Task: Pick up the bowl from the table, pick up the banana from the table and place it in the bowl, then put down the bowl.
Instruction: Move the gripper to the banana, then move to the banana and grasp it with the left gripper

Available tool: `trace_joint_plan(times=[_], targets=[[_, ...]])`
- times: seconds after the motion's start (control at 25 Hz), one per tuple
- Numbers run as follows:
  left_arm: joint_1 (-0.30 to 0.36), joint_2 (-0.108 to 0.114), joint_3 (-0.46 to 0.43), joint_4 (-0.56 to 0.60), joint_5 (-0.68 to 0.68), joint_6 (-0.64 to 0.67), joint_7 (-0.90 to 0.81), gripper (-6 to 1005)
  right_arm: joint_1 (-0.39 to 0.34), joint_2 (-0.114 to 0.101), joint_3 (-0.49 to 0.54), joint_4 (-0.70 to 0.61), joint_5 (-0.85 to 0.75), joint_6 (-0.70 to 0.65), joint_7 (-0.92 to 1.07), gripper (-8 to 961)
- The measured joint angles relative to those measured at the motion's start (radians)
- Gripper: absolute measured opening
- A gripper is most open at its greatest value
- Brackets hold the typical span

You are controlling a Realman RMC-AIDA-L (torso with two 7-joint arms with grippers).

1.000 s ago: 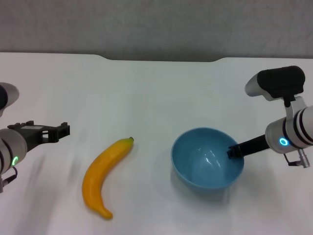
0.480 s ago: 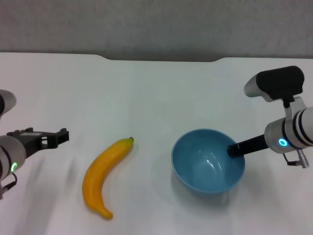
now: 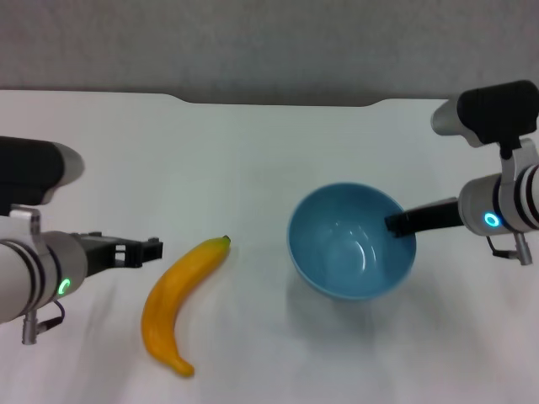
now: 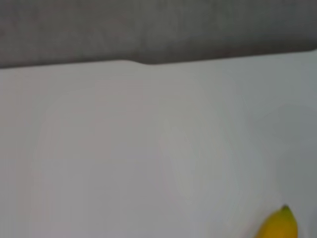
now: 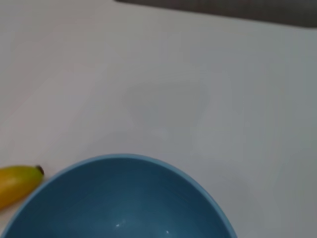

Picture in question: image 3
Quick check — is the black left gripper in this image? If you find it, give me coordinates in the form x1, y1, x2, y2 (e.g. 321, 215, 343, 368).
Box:
78, 231, 164, 280

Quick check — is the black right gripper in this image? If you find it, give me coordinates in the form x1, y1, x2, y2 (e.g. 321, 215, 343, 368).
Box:
384, 196, 463, 240

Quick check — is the yellow banana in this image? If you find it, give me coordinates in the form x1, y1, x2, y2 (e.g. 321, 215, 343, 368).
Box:
141, 234, 232, 379

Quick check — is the blue bowl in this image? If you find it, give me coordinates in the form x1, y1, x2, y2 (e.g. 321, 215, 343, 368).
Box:
286, 181, 418, 300

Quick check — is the right arm cable with connector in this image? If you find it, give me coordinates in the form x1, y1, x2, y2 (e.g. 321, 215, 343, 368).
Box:
487, 232, 530, 266

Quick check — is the arm cable with connector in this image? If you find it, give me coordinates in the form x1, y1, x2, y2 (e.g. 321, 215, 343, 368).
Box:
487, 232, 530, 266
20, 300, 67, 346

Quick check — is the silver left camera bracket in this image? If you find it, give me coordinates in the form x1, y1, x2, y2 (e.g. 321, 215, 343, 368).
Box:
8, 205, 44, 253

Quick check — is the silver camera bracket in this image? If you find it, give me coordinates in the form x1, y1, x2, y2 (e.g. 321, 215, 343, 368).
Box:
499, 137, 539, 186
8, 205, 44, 253

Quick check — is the silver right camera bracket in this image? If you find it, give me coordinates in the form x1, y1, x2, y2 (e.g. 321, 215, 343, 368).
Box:
499, 137, 539, 186

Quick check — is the left arm cable with connector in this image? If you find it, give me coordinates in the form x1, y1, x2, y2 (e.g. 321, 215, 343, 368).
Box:
20, 300, 67, 346

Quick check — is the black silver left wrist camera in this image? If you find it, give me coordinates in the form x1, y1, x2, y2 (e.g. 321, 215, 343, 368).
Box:
0, 136, 85, 207

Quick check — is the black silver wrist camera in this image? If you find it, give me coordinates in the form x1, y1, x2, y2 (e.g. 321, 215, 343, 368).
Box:
430, 79, 539, 149
0, 136, 85, 207

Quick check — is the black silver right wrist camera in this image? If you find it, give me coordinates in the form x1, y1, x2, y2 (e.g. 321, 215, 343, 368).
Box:
430, 79, 539, 149

